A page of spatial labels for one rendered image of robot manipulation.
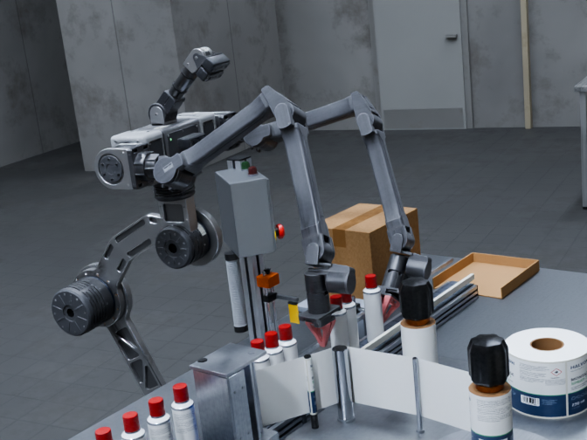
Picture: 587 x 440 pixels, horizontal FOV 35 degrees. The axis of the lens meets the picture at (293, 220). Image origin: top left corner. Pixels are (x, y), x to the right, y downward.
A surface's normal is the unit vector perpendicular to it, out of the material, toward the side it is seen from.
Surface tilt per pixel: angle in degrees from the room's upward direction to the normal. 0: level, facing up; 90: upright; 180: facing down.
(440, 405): 90
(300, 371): 90
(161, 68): 90
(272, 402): 90
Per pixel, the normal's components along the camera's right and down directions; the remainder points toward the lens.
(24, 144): 0.88, 0.04
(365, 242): -0.61, 0.27
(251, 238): 0.29, 0.22
